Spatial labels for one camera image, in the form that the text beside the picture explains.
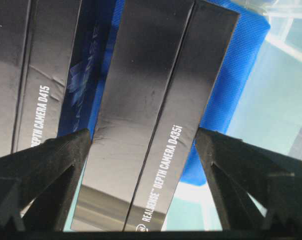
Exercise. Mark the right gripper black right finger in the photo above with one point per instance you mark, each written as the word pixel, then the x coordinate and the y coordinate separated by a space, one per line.
pixel 253 188

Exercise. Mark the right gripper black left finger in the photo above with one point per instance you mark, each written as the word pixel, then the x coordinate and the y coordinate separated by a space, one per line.
pixel 37 185

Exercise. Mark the black RealSense D435i box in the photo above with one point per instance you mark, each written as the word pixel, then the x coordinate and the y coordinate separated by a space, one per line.
pixel 166 59

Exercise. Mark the black RealSense D415 box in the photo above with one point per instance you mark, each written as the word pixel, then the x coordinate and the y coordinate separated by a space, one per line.
pixel 50 57

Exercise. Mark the clear plastic storage bin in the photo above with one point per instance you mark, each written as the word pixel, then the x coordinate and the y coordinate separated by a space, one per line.
pixel 268 115

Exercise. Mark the blue cloth liner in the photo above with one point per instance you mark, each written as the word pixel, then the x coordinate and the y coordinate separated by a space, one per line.
pixel 240 58

